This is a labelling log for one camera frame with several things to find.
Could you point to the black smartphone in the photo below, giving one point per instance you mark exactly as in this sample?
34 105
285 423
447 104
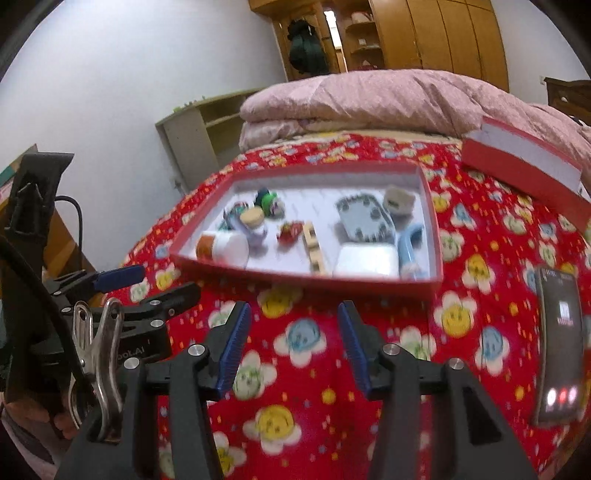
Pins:
558 341

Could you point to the white bottle orange label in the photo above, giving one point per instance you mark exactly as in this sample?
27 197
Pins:
228 249

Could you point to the metal spring clip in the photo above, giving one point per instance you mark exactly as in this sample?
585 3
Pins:
108 350

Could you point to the wooden corner shelf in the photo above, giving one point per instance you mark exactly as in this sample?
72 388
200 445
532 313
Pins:
364 46

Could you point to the beige wooden shelf unit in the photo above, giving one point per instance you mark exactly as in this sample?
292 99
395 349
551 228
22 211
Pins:
189 134

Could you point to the dark wooden headboard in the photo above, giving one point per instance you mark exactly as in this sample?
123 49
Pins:
570 99

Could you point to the blue plastic hook piece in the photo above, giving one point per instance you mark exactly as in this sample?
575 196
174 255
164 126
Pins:
408 251

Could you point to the wooden clothespin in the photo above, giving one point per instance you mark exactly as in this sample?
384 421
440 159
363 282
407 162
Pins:
314 249

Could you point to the grey plastic plate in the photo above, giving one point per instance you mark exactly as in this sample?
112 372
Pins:
364 217

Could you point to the brown wooden wardrobe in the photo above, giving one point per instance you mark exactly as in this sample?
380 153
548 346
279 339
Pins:
438 32

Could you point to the red cardboard box tray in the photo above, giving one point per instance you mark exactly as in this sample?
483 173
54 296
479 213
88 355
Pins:
314 198

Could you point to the person's left hand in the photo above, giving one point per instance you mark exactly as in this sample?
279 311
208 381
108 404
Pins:
64 427

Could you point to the small red toy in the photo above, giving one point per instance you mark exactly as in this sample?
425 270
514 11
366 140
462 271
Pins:
291 230

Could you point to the round wooden disc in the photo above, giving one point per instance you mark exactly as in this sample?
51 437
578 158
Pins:
251 216

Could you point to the dark green hanging coat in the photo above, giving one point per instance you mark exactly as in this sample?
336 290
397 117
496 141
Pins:
304 50

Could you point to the red cardboard box lid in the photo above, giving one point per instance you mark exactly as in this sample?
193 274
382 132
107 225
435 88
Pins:
517 175

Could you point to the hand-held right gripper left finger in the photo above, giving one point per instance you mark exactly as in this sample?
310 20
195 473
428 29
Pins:
235 350

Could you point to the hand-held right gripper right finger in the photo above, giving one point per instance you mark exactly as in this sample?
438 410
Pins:
355 350

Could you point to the pink quilt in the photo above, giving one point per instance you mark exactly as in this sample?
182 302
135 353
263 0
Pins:
392 97

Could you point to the green candy packet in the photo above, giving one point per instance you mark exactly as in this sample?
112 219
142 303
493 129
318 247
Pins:
231 213

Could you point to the green toy figure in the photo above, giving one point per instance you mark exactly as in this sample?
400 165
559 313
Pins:
268 199

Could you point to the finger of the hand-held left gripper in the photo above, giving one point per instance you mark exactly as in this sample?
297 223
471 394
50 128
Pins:
175 297
122 274

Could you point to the white plastic case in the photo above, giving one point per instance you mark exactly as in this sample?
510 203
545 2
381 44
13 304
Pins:
367 261

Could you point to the person's left forearm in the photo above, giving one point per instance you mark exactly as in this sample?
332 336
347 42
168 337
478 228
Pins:
18 450

